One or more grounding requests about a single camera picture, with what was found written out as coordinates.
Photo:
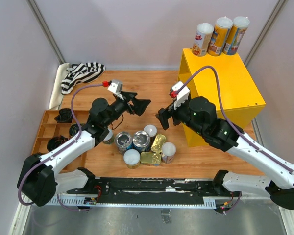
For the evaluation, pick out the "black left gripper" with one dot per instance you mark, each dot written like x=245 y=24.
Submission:
x=139 y=105

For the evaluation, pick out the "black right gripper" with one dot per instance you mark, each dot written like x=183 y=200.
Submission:
x=164 y=114

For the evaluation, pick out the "small can white lid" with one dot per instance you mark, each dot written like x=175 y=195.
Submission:
x=151 y=130

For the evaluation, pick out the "blue can silver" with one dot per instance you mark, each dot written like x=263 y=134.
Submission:
x=123 y=142
x=141 y=141

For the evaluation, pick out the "yellow wooden shelf cabinet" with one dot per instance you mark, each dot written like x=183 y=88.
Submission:
x=233 y=89

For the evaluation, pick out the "tall can white lid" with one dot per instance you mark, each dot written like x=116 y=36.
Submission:
x=168 y=152
x=222 y=29

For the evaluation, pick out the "red label can white lid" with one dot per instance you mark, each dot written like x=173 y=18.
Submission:
x=203 y=36

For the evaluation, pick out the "tall yellow blue can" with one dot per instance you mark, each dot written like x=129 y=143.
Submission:
x=240 y=26

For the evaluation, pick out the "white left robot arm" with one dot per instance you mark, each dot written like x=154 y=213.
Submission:
x=41 y=176

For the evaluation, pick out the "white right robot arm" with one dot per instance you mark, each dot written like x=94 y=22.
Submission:
x=200 y=115

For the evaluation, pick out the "gold sardine tin upper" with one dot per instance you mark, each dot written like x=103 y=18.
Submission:
x=158 y=142

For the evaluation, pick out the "gold sardine tin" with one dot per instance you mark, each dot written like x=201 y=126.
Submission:
x=158 y=142
x=150 y=158

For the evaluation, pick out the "tall can white lid front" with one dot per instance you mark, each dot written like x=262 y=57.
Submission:
x=168 y=152

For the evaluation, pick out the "gold sardine tin lower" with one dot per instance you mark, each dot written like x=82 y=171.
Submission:
x=150 y=158

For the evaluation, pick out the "short green can white lid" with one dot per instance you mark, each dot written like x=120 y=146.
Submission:
x=109 y=138

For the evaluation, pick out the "yellow can white lid front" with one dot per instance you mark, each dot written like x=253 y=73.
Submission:
x=132 y=158

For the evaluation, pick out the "black striped cloth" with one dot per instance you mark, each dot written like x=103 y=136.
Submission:
x=81 y=73

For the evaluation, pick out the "green patterned rolled belt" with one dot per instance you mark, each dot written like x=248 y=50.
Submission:
x=75 y=129

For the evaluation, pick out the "black rolled belt top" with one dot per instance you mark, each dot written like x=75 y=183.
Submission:
x=64 y=116

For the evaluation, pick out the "black rolled belt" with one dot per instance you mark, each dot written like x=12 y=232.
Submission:
x=64 y=116
x=56 y=142

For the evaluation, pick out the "cream cloth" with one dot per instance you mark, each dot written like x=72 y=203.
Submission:
x=56 y=96

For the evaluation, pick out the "wooden compartment tray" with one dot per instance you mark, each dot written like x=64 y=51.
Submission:
x=48 y=129

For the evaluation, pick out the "black rolled belt middle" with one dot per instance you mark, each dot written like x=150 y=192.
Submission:
x=56 y=142

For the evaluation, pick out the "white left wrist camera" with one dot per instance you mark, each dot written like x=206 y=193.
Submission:
x=116 y=87

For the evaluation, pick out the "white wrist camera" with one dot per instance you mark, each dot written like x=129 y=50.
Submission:
x=179 y=96
x=116 y=87

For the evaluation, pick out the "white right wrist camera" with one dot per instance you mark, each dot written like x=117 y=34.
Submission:
x=179 y=96

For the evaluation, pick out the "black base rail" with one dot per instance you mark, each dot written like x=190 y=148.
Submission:
x=137 y=185

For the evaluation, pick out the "aluminium frame post left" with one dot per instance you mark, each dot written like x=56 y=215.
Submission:
x=44 y=27

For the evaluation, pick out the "aluminium frame post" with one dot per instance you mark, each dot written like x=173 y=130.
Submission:
x=266 y=28
x=44 y=27

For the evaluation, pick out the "aluminium frame post right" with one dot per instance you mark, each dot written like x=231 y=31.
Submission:
x=266 y=28

